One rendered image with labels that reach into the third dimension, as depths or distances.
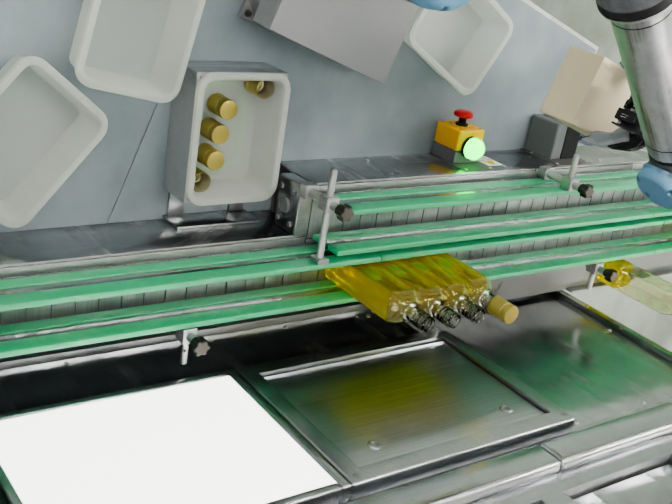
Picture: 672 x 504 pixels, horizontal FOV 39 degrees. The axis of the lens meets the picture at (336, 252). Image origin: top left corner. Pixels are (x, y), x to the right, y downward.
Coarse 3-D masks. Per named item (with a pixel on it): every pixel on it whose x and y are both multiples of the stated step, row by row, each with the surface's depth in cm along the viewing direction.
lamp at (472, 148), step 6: (468, 138) 190; (474, 138) 190; (462, 144) 190; (468, 144) 189; (474, 144) 189; (480, 144) 189; (462, 150) 190; (468, 150) 189; (474, 150) 189; (480, 150) 190; (468, 156) 190; (474, 156) 190; (480, 156) 191
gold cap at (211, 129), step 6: (204, 120) 160; (210, 120) 160; (216, 120) 161; (204, 126) 159; (210, 126) 158; (216, 126) 157; (222, 126) 158; (204, 132) 159; (210, 132) 158; (216, 132) 158; (222, 132) 158; (228, 132) 159; (210, 138) 158; (216, 138) 158; (222, 138) 159
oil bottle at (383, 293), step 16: (336, 272) 171; (352, 272) 168; (368, 272) 166; (384, 272) 167; (352, 288) 168; (368, 288) 164; (384, 288) 161; (400, 288) 162; (368, 304) 165; (384, 304) 161; (400, 304) 159; (416, 304) 161; (400, 320) 160
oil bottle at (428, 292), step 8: (384, 264) 171; (392, 264) 172; (400, 264) 172; (392, 272) 168; (400, 272) 169; (408, 272) 169; (416, 272) 170; (408, 280) 166; (416, 280) 167; (424, 280) 167; (416, 288) 164; (424, 288) 164; (432, 288) 164; (440, 288) 165; (424, 296) 162; (432, 296) 163; (440, 296) 164; (424, 304) 163; (432, 304) 163
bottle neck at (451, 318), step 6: (432, 306) 162; (438, 306) 162; (444, 306) 162; (432, 312) 162; (438, 312) 161; (444, 312) 160; (450, 312) 160; (456, 312) 161; (438, 318) 161; (444, 318) 160; (450, 318) 159; (456, 318) 161; (444, 324) 160; (450, 324) 161; (456, 324) 161
